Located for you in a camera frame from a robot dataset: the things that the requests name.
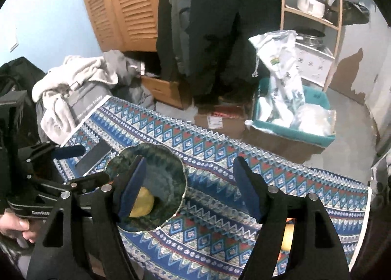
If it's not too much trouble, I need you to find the white towel pile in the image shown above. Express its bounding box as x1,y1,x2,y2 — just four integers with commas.
32,55,119,143

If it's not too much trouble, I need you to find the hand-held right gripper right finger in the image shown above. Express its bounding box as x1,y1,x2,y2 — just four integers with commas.
233,156,350,280

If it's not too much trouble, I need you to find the grey crumpled cloth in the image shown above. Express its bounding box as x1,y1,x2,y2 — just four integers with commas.
104,51,156,109

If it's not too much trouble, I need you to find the black phone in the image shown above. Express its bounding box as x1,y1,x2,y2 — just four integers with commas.
75,140,111,177

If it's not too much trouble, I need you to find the grey printed bag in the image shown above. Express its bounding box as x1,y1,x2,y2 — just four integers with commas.
69,81,112,122

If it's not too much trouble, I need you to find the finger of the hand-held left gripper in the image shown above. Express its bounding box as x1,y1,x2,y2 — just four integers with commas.
31,172,111,195
18,144,87,162

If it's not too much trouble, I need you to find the louvered wooden door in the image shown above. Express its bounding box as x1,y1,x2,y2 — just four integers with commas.
76,0,164,52

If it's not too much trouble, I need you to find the dark cloth bundle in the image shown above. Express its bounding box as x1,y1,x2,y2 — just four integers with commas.
325,0,371,25

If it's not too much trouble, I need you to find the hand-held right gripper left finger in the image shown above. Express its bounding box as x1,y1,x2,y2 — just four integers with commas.
26,155,147,280

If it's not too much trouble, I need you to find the dark green scalloped plate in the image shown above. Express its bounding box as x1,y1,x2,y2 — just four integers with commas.
105,142,187,233

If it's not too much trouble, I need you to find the teal plastic bin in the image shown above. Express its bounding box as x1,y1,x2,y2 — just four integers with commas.
246,78,337,147

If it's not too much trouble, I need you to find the white patterned box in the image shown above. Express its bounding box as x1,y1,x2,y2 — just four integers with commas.
295,42,337,86

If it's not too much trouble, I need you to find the orange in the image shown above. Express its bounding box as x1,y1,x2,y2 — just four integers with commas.
280,217,296,252

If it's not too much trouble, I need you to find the white printed plastic bag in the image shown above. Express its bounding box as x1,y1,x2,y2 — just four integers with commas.
249,30,306,128

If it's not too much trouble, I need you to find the open cardboard box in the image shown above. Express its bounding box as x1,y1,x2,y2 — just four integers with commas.
142,75,193,109

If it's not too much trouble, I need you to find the yellow pear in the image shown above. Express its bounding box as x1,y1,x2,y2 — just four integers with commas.
128,186,155,218

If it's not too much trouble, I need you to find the black bag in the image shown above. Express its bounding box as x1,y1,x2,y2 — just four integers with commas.
0,57,46,94

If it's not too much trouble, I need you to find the cardboard box with label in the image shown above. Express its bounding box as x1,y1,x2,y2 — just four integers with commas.
194,106,248,137

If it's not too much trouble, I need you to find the blue patterned tablecloth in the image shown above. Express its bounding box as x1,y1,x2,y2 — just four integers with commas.
53,95,371,280

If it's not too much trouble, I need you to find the large flat cardboard box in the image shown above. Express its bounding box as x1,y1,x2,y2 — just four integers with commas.
244,127,324,164

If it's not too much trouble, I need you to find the clear plastic bag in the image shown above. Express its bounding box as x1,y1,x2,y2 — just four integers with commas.
292,104,337,137

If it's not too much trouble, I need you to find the person's left hand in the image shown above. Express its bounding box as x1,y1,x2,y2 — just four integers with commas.
0,211,39,242

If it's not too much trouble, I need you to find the dark hanging coat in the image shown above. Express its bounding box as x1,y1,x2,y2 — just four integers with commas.
156,0,283,105

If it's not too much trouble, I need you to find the steel pot with black lid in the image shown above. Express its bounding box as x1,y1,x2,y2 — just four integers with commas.
296,29,327,46

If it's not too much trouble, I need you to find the wooden shelf rack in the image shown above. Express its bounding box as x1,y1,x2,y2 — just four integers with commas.
279,0,344,91

